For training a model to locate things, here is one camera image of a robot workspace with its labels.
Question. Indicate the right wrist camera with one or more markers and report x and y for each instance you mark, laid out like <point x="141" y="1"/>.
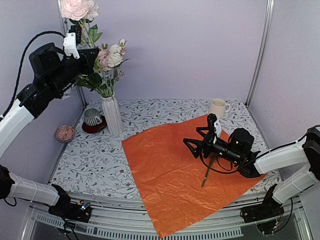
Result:
<point x="214" y="126"/>

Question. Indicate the white ribbed ceramic vase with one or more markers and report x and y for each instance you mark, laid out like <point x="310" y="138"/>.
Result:
<point x="112" y="115"/>

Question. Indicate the cream ceramic mug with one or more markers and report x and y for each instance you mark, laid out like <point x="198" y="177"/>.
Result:
<point x="219" y="107"/>

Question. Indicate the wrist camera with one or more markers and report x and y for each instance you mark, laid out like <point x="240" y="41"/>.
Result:
<point x="71" y="40"/>
<point x="214" y="126"/>

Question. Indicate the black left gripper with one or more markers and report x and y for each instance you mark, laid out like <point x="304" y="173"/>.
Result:
<point x="89" y="59"/>

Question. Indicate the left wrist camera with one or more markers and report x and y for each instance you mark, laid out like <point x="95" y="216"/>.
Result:
<point x="71" y="40"/>

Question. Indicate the left aluminium frame post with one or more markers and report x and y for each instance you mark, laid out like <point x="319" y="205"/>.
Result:
<point x="74" y="90"/>

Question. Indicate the dark red saucer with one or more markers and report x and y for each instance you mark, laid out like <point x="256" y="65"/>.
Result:
<point x="96" y="128"/>

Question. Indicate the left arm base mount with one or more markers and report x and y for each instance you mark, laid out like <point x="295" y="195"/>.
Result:
<point x="65" y="209"/>

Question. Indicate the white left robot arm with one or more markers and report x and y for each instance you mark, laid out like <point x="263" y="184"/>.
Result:
<point x="27" y="131"/>

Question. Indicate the orange tissue paper sheet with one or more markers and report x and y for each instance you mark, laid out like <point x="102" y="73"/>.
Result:
<point x="169" y="178"/>

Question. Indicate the white rose flower stem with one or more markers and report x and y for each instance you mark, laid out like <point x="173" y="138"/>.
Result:
<point x="114" y="61"/>

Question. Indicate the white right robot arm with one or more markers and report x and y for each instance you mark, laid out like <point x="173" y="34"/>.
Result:
<point x="305" y="151"/>

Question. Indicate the aluminium front rail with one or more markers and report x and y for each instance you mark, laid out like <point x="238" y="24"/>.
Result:
<point x="127" y="219"/>

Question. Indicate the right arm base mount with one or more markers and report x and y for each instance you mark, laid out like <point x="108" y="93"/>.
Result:
<point x="267" y="209"/>

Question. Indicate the striped black white cup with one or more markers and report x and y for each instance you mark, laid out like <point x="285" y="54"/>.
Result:
<point x="92" y="117"/>

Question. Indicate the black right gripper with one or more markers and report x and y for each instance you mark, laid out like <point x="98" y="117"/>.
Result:
<point x="200" y="143"/>

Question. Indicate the pink patterned ball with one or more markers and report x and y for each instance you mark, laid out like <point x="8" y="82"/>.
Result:
<point x="64" y="133"/>

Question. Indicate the yellow small flower sprig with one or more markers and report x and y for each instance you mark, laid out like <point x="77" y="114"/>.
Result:
<point x="212" y="159"/>

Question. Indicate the pink rose flower stem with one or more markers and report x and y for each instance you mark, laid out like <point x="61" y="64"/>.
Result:
<point x="104" y="69"/>

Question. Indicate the aluminium frame post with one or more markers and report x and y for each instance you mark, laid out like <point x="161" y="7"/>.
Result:
<point x="261" y="52"/>
<point x="74" y="90"/>

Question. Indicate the right aluminium frame post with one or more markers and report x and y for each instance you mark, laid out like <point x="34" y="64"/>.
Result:
<point x="261" y="52"/>

